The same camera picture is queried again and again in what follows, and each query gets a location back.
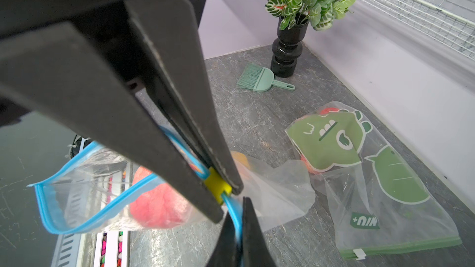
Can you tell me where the green hand brush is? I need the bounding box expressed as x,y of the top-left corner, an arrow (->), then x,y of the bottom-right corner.
237,63 -> 296,92

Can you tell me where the green printed zip-top bag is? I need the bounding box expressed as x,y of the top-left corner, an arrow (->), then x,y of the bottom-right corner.
286,101 -> 462,260

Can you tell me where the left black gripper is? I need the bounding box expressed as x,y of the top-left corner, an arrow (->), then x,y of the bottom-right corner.
1,0 -> 223,223

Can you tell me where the yellow mango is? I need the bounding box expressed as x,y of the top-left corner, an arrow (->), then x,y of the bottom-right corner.
231,151 -> 251,171

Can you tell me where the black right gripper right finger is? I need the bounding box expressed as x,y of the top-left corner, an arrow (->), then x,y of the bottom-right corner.
242,197 -> 276,267

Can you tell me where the black glossy vase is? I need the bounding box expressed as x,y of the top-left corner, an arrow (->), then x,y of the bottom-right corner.
270,17 -> 309,78

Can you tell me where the clear blue-zipper bag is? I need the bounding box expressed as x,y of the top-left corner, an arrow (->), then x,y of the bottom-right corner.
33,142 -> 315,235

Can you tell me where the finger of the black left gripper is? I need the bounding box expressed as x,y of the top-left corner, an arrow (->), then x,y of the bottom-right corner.
124,0 -> 244,195

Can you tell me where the pink peach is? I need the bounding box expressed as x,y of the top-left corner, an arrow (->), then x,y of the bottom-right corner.
130,183 -> 193,229

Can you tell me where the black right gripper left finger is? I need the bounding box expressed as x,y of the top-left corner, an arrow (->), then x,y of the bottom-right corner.
206,213 -> 238,267

